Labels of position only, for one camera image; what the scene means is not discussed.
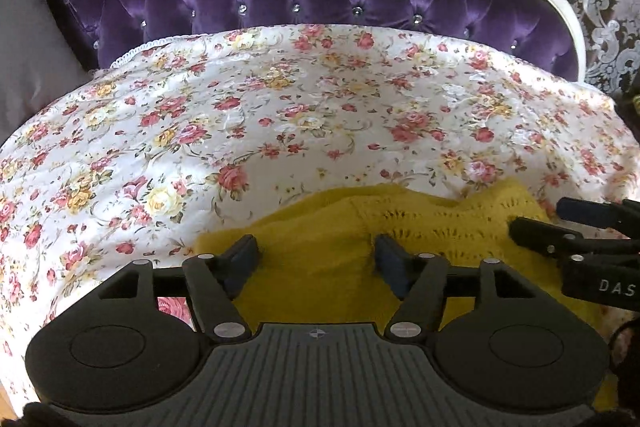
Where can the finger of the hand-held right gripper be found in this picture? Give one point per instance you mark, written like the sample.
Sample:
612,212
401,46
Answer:
535,232
575,208

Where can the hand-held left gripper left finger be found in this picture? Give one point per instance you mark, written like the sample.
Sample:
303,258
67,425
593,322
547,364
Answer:
243,264

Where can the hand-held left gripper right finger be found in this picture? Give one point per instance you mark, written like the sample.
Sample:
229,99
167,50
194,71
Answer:
391,264

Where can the yellow knitted garment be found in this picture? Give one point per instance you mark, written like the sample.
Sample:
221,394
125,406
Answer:
325,227

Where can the floral quilted bedspread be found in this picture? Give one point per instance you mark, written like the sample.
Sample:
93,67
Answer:
250,117

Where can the grey pillow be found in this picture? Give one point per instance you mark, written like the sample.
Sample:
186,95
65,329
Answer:
35,37

